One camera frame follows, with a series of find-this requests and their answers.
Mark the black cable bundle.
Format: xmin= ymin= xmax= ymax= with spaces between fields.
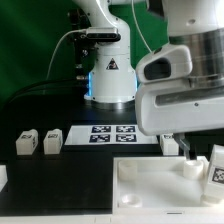
xmin=0 ymin=78 xmax=89 ymax=111

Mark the white front rail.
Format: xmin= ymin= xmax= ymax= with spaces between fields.
xmin=0 ymin=214 xmax=224 ymax=224

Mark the black camera on stand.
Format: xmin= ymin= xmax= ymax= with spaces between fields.
xmin=68 ymin=9 xmax=121 ymax=81

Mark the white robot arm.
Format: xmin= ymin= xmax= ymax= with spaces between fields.
xmin=73 ymin=0 xmax=224 ymax=145

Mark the white sheet with markers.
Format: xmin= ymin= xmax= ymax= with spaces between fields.
xmin=65 ymin=124 xmax=158 ymax=145

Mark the white square tabletop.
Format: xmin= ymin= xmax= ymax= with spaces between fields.
xmin=112 ymin=156 xmax=224 ymax=216

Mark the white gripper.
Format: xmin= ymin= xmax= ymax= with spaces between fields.
xmin=135 ymin=44 xmax=224 ymax=160

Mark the white obstacle block left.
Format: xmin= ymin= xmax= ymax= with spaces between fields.
xmin=0 ymin=165 xmax=8 ymax=192

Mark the white cable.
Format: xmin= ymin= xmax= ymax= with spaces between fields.
xmin=45 ymin=29 xmax=88 ymax=80

